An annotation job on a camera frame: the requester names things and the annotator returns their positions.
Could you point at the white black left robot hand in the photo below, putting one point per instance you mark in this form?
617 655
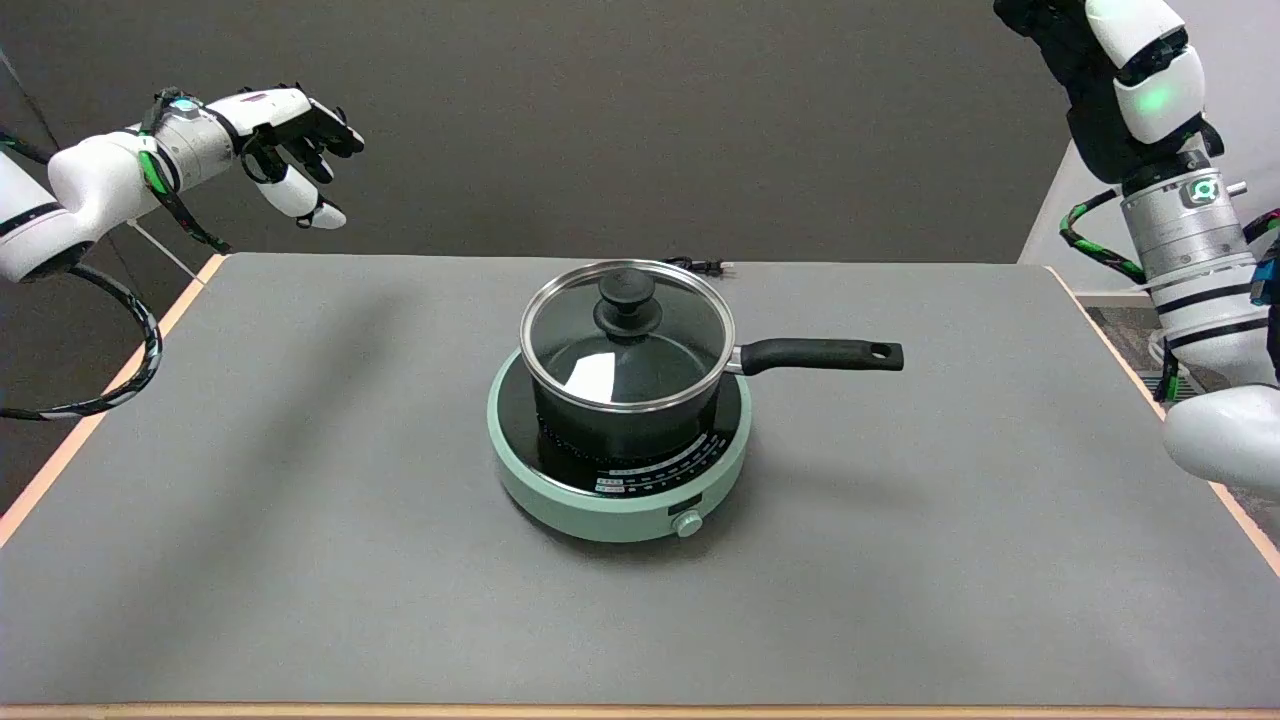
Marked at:
270 108

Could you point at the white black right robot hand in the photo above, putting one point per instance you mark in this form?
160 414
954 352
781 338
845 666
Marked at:
1100 130

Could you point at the glass pot lid black knob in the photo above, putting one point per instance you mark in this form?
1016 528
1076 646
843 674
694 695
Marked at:
570 330

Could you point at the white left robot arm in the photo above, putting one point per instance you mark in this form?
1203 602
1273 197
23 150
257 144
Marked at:
90 180

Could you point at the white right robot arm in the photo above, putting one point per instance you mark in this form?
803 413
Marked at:
1185 235

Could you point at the grey table mat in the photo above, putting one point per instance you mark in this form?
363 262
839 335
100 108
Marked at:
300 550

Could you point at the green round induction cooker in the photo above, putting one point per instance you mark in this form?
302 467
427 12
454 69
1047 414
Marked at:
600 510

